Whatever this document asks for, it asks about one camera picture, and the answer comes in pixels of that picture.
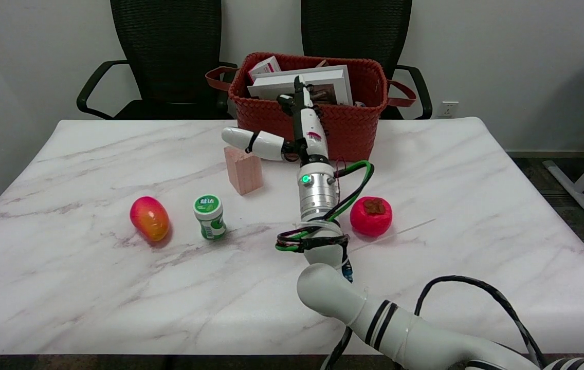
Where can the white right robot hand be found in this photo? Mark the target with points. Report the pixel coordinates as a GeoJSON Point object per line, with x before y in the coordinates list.
{"type": "Point", "coordinates": [312, 131]}

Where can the pink white small box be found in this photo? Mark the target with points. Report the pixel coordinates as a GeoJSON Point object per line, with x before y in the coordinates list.
{"type": "Point", "coordinates": [265, 67]}

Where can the green white gum bottle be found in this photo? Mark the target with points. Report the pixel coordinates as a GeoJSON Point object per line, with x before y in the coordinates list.
{"type": "Point", "coordinates": [210, 218]}

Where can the red yellow toy mango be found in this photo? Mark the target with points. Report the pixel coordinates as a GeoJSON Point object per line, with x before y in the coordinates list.
{"type": "Point", "coordinates": [149, 218]}

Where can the white zip tie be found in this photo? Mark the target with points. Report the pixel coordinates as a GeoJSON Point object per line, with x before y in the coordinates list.
{"type": "Point", "coordinates": [410, 228]}

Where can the white wall outlet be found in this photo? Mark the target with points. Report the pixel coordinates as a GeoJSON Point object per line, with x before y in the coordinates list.
{"type": "Point", "coordinates": [447, 109]}

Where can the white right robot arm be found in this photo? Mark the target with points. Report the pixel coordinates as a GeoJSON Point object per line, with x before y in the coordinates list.
{"type": "Point", "coordinates": [400, 329]}

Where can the red woven basket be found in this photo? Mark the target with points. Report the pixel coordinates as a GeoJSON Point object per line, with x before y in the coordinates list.
{"type": "Point", "coordinates": [266, 121]}

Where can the red toy persimmon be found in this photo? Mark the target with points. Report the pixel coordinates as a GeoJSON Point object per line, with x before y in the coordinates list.
{"type": "Point", "coordinates": [371, 220]}

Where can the wooden rectangular block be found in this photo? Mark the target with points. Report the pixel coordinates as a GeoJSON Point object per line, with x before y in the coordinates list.
{"type": "Point", "coordinates": [244, 172]}

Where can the black mesh office chair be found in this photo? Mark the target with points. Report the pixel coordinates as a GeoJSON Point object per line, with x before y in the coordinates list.
{"type": "Point", "coordinates": [359, 31]}
{"type": "Point", "coordinates": [168, 51]}

